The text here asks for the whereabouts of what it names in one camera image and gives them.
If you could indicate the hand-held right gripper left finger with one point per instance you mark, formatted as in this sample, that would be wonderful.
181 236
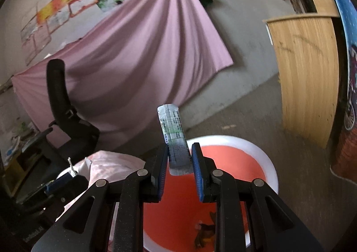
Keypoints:
164 174

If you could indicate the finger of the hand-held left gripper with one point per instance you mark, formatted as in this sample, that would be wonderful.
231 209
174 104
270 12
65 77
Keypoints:
60 186

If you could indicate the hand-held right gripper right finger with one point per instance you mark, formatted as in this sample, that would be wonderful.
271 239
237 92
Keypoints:
197 174

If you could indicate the clear white plastic wrapper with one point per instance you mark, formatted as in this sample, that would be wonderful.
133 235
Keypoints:
83 168

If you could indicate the white and orange bin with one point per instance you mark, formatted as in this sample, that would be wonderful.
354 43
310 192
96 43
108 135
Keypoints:
231 162

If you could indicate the silver green-print sachet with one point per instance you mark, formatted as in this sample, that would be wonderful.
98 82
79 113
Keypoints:
173 134

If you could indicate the floral pink blanket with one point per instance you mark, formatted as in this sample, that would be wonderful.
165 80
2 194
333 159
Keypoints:
117 162

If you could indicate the black office chair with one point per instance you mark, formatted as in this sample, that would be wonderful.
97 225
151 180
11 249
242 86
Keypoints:
78 137

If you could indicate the dark brown crumpled wrapper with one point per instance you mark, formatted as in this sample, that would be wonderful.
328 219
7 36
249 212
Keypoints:
205 231

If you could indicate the stack of papers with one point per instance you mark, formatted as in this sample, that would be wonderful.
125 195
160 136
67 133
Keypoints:
21 137

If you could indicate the pink hanging cloth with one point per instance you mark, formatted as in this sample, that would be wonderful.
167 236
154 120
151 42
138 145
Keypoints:
139 45

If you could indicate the wooden cabinet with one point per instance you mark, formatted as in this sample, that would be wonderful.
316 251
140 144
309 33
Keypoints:
306 73

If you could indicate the green wall picture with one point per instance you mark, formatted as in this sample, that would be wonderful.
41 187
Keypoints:
110 1

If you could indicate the blue printed wall poster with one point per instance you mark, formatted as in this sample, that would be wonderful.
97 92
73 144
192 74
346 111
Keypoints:
350 73

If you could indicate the row of colourful wall posters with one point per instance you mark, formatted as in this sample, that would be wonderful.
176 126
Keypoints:
61 3

